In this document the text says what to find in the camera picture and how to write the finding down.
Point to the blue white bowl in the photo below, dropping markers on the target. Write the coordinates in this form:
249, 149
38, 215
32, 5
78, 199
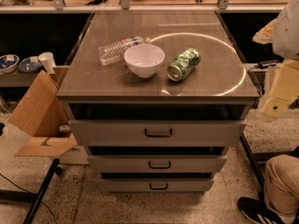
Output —
8, 63

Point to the grey top drawer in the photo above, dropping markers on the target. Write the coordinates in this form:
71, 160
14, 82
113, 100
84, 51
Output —
156, 133

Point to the clear plastic water bottle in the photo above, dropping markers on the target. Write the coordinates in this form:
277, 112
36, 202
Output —
114, 52

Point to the grey drawer cabinet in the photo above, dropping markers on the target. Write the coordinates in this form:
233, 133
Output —
218, 89

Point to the black metal frame leg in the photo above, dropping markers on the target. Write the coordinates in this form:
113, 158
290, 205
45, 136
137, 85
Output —
253, 163

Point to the brown cardboard box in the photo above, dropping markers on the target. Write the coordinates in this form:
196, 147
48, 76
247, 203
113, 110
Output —
40, 114

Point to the white paper cup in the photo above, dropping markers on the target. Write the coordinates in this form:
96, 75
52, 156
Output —
47, 59

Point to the grey drawer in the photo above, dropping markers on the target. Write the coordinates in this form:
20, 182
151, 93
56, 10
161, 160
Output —
156, 133
157, 164
156, 184

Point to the grey bottom drawer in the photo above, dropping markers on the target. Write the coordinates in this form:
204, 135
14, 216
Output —
156, 184

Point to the black white sneaker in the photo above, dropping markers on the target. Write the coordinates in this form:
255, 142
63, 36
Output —
256, 212

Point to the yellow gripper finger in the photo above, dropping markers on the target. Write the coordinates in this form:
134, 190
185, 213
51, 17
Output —
284, 90
265, 35

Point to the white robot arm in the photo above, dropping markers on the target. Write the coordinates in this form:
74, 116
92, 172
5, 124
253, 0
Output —
283, 34

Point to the green soda can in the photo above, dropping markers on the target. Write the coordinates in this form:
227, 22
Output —
183, 64

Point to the black power adapter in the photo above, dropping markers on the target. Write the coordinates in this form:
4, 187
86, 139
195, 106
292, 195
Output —
265, 64

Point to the black stand leg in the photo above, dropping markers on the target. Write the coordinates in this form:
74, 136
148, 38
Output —
41, 192

